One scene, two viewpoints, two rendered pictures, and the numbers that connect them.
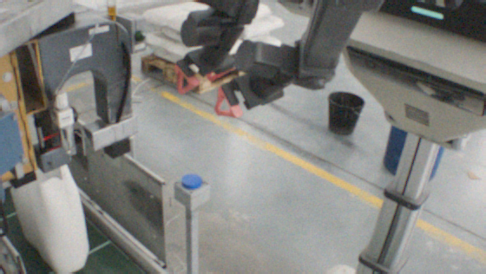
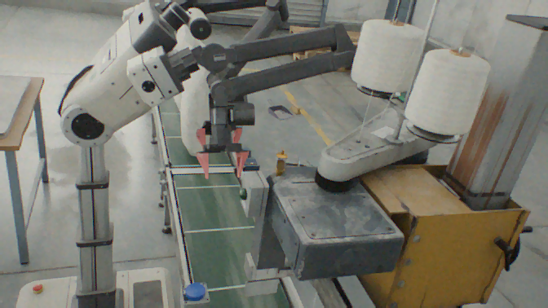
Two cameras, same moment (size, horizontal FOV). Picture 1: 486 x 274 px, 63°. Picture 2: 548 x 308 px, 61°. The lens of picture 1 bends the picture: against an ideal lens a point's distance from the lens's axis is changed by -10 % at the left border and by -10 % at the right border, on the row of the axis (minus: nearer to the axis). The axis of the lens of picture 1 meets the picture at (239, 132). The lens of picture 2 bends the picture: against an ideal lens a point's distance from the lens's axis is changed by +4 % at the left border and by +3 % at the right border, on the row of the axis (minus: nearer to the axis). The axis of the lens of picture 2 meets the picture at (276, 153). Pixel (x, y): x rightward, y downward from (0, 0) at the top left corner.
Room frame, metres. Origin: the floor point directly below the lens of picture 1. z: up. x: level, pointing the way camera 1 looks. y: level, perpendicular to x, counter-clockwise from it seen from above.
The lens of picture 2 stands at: (1.86, 0.77, 1.89)
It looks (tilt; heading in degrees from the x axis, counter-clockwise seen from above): 27 degrees down; 208
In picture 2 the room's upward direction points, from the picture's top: 9 degrees clockwise
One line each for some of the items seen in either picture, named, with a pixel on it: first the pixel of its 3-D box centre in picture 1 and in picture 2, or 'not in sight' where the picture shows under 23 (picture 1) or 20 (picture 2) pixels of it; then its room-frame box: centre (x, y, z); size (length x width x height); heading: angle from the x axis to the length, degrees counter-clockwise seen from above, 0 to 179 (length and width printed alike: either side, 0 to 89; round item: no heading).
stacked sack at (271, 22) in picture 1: (250, 23); not in sight; (4.28, -0.03, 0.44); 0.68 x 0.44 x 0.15; 140
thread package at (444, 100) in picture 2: not in sight; (447, 90); (0.84, 0.61, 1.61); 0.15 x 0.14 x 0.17; 50
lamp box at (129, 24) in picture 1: (130, 32); (254, 193); (1.05, 0.29, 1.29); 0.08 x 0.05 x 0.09; 50
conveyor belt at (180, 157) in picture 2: not in sight; (182, 107); (-0.88, -1.68, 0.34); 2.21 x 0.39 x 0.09; 50
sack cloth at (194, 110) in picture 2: not in sight; (196, 94); (-0.41, -1.13, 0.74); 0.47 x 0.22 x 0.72; 48
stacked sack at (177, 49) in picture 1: (207, 47); not in sight; (3.80, 0.34, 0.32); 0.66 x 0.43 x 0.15; 142
